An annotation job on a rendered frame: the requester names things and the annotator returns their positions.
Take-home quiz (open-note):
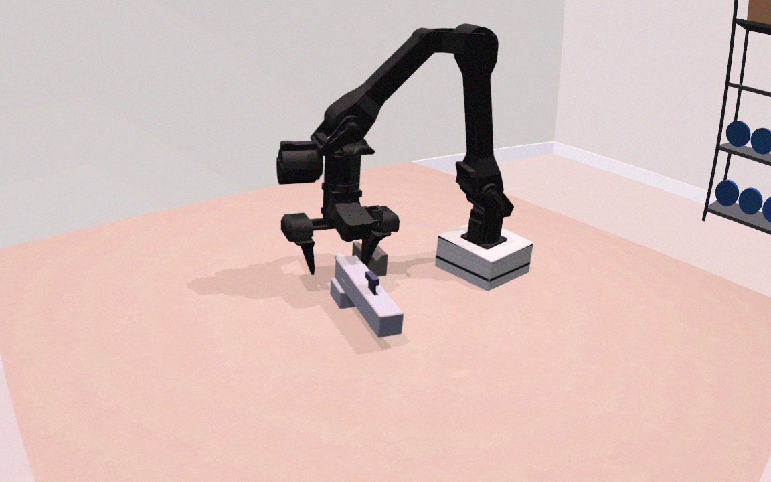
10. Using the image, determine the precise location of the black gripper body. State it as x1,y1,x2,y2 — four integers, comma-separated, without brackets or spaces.
281,180,400,242

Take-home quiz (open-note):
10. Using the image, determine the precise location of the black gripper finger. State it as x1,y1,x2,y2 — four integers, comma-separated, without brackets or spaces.
361,230,392,267
295,238,315,275

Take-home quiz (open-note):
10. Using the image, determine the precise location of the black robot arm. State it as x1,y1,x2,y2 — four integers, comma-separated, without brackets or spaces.
276,23,514,250

